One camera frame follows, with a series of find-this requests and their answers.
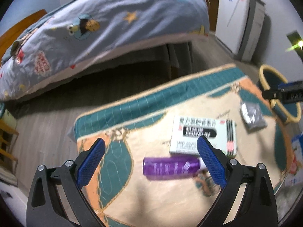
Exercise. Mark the teal yellow trash bin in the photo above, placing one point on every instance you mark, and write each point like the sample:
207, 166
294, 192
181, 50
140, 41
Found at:
270, 77

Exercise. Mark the blue cartoon duvet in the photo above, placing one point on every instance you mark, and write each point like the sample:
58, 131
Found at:
83, 33

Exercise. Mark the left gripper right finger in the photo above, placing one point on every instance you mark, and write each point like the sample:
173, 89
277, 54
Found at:
258, 205

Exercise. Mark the wooden chair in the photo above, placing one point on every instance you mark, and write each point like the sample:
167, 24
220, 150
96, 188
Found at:
7, 134

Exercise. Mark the purple tube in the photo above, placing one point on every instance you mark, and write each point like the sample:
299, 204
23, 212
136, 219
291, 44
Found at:
175, 167

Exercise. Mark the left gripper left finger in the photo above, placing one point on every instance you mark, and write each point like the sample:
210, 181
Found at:
44, 206

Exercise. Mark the wooden side cabinet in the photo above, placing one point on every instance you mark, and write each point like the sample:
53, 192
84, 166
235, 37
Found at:
213, 6

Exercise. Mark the teal orange patterned cushion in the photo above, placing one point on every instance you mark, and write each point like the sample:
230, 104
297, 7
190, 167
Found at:
142, 126

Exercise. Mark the grey foil packet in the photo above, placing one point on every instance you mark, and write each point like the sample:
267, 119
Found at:
252, 116

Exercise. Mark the wooden bed frame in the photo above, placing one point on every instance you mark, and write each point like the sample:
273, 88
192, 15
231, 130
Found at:
7, 39

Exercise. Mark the white air purifier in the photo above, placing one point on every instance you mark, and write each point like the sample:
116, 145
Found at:
239, 25

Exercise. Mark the blue white carton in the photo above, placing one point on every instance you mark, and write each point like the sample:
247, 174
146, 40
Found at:
294, 176

